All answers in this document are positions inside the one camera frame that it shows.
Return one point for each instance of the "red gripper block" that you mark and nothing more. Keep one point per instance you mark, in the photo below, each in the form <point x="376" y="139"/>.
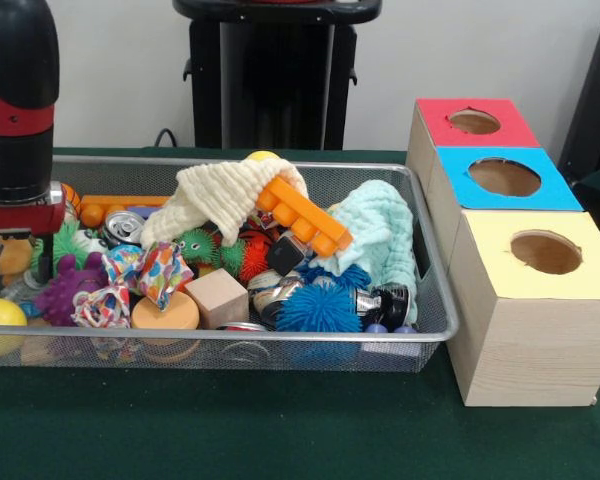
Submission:
<point x="20" y="217"/>

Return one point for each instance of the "polka dot fabric bow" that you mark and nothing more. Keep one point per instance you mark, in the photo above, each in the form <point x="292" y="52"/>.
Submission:
<point x="155" y="272"/>

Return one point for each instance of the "cream waffle cloth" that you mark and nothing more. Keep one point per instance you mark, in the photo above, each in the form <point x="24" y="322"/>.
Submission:
<point x="220" y="200"/>

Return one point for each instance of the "light blue waffle cloth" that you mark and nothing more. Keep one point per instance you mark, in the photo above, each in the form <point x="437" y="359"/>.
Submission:
<point x="380" y="230"/>

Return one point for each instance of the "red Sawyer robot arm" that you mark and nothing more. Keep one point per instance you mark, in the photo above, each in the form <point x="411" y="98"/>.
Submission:
<point x="15" y="75"/>

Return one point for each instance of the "wooden box with three holes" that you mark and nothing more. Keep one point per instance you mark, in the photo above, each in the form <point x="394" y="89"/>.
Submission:
<point x="530" y="350"/>

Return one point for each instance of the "yellow smiley ball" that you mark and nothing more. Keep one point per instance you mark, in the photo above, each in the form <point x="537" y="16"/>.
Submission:
<point x="0" y="315"/>

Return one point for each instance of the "orange foam disc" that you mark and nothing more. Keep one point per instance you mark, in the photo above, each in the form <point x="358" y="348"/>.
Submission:
<point x="172" y="317"/>

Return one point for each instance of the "plain wooden cube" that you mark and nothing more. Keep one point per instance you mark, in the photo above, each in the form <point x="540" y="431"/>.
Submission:
<point x="217" y="300"/>

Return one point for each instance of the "orange grid tray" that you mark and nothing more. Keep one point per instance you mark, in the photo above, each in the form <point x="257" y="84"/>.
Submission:
<point x="305" y="217"/>

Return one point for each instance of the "blue spiky rubber ball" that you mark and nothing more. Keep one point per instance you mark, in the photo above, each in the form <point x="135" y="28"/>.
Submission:
<point x="317" y="307"/>

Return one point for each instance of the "crushed black drink can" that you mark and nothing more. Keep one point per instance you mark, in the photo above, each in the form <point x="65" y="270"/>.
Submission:
<point x="385" y="305"/>

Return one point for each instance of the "black upright panel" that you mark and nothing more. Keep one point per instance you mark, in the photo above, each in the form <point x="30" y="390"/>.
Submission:
<point x="595" y="100"/>

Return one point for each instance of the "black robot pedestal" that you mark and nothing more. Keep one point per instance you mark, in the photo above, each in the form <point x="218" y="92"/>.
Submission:
<point x="280" y="100"/>

